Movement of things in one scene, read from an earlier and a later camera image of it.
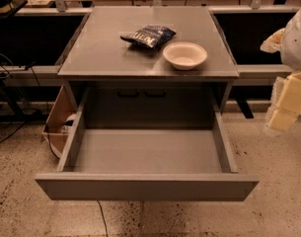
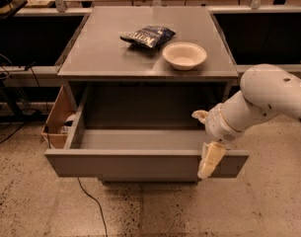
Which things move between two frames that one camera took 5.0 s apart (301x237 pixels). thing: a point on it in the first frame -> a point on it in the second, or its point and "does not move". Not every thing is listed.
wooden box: [59, 122] does not move
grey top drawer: [146, 165] -> [144, 129]
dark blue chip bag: [150, 36] does not move
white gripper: [296, 44] -> [216, 123]
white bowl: [185, 55] does not move
